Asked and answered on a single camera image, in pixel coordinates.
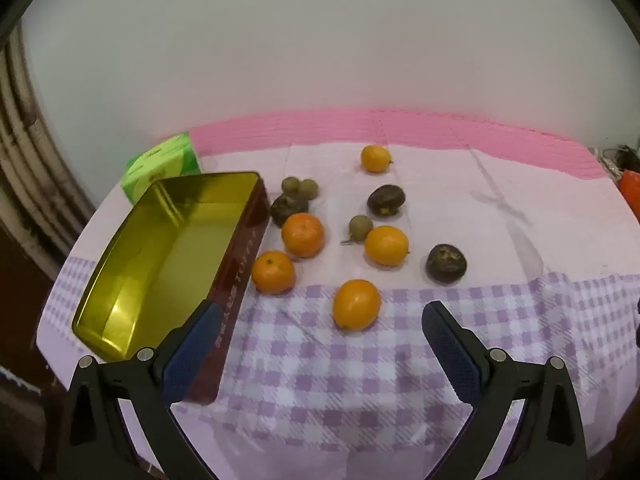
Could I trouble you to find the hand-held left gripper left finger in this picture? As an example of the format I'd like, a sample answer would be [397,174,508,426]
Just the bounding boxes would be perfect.
[56,299,223,480]

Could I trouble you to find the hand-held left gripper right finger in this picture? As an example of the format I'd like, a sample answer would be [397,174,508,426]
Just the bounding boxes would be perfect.
[421,300,588,480]

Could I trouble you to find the dark brown round fruit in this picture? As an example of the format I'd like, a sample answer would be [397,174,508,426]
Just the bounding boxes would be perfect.
[425,243,468,285]
[270,193,310,229]
[366,184,406,219]

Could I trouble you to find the gold rectangular tin box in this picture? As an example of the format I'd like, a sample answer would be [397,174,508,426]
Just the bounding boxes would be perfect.
[71,171,271,406]

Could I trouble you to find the deep orange mandarin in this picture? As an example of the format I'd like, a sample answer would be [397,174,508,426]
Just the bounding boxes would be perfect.
[281,212,326,260]
[250,250,297,296]

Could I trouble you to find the small brown longan with stem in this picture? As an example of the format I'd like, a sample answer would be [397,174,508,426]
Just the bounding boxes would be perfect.
[341,215,374,246]

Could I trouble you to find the yellow-orange orange with stem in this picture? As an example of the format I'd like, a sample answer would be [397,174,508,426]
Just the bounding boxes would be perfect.
[361,144,393,175]

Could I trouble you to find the pink purple checked tablecloth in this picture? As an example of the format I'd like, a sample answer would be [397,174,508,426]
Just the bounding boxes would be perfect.
[37,142,640,480]

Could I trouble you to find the white blue patterned cloth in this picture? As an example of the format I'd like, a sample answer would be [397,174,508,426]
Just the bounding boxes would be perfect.
[0,365,41,396]

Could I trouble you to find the green tissue pack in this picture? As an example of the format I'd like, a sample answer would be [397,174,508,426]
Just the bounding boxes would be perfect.
[121,131,202,206]

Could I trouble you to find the orange object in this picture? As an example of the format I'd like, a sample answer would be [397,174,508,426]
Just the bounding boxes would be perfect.
[617,170,640,216]

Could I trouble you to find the pink ribbed mat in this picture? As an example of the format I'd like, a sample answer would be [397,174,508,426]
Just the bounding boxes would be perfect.
[190,107,608,181]

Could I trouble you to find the dark cluttered object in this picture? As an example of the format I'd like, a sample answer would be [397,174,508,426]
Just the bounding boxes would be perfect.
[590,146,640,176]

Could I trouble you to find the beige patterned curtain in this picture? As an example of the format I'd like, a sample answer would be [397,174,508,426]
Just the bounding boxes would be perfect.
[0,25,96,281]

